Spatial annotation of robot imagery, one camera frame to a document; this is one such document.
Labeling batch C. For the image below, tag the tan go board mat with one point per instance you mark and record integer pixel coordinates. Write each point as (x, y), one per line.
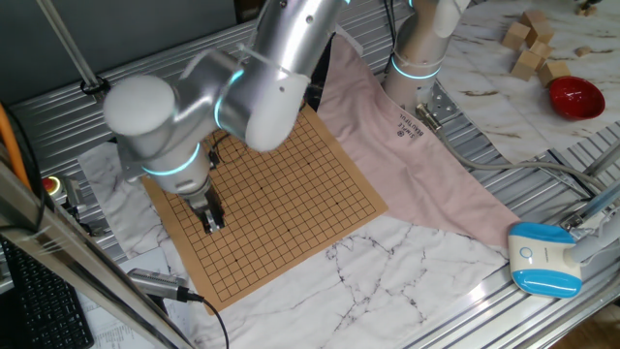
(290, 203)

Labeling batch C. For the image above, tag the red bowl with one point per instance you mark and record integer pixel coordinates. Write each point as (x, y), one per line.
(576, 97)

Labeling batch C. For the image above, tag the thin metal pole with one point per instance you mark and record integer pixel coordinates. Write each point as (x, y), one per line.
(68, 43)

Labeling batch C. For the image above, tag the red emergency stop button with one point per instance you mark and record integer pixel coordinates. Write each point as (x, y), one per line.
(51, 186)

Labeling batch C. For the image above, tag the black keyboard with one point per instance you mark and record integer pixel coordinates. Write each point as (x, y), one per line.
(43, 300)

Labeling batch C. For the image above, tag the silver grilled device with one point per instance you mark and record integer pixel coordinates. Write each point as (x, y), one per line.
(155, 283)

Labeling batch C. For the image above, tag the blue white handheld appliance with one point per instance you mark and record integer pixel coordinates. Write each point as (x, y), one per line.
(542, 259)

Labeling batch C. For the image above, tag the white marble pattern cloth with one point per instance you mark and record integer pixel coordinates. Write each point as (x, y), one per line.
(339, 291)

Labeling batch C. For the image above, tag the beige marble pattern sheet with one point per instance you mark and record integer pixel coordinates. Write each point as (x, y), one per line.
(508, 116)

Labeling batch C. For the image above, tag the small wooden block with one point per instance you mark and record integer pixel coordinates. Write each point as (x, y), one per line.
(583, 51)

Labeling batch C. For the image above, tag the printed paper sheet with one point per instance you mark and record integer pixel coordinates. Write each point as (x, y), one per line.
(111, 329)

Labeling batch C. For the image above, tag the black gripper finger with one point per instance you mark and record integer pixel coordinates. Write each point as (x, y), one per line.
(220, 219)
(209, 222)

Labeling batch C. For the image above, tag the metal frame bar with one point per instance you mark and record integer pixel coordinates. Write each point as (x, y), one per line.
(72, 262)

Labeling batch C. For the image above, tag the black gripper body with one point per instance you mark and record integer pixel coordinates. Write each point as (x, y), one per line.
(206, 201)

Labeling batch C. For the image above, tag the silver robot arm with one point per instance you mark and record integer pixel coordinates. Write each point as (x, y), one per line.
(271, 63)

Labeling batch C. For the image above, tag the black marble pattern cloth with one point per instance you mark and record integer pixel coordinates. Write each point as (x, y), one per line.
(322, 72)

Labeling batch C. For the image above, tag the pink cloth with print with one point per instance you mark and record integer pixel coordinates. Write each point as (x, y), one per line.
(402, 169)

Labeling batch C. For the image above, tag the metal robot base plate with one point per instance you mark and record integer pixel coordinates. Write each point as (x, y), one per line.
(443, 104)

